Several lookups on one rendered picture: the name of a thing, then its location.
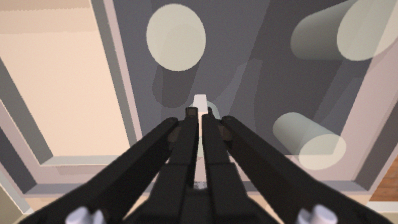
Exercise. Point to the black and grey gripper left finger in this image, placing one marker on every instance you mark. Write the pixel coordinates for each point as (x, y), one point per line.
(109, 196)

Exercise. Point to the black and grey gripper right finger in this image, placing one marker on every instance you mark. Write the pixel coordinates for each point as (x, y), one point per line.
(294, 195)

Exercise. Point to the pale grey cylinder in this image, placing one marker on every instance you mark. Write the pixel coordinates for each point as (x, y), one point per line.
(314, 146)
(217, 116)
(176, 37)
(353, 30)

